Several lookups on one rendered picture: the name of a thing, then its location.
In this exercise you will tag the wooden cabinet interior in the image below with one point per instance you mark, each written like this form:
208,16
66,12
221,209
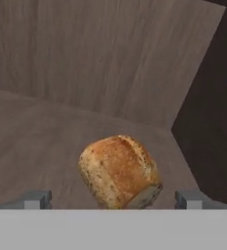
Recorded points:
96,74

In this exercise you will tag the brown bread loaf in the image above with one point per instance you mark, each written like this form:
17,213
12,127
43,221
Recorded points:
118,171

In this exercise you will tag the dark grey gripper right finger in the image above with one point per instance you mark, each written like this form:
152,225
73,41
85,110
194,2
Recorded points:
192,200

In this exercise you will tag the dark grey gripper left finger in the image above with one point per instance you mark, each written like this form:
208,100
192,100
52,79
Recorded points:
34,199

